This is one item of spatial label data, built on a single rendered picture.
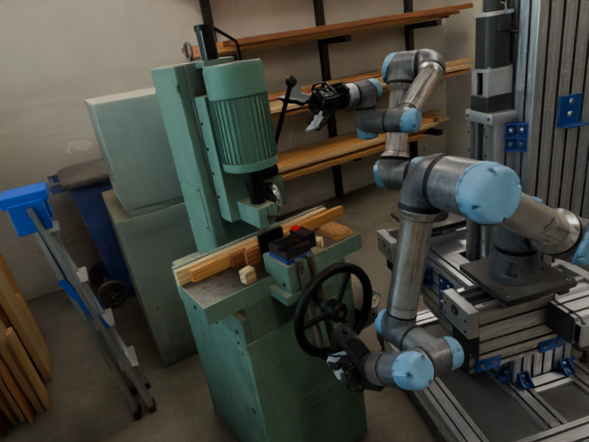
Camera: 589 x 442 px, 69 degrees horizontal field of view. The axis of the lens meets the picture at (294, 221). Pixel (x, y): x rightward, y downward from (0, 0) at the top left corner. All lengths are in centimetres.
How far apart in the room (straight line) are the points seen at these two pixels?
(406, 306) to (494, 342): 43
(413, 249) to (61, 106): 292
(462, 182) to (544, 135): 65
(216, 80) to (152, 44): 236
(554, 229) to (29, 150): 321
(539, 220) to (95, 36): 310
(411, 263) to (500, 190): 27
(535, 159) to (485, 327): 53
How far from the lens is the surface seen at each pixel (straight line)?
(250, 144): 128
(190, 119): 147
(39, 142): 355
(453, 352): 106
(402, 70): 179
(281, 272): 125
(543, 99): 147
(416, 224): 100
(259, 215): 137
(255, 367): 143
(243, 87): 125
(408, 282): 105
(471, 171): 88
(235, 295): 127
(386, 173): 174
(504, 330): 143
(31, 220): 190
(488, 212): 89
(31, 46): 353
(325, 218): 159
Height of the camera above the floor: 155
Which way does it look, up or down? 23 degrees down
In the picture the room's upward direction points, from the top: 9 degrees counter-clockwise
